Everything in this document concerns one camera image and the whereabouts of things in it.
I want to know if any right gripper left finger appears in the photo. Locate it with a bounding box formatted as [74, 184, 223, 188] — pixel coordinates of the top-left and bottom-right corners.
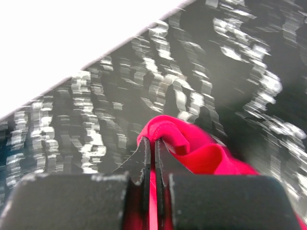
[0, 138, 151, 230]

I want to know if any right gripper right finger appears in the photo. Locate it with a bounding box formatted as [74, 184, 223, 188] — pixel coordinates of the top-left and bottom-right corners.
[155, 139, 300, 230]

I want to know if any red t shirt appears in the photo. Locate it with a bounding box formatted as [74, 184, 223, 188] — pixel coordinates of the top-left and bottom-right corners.
[137, 115, 306, 230]

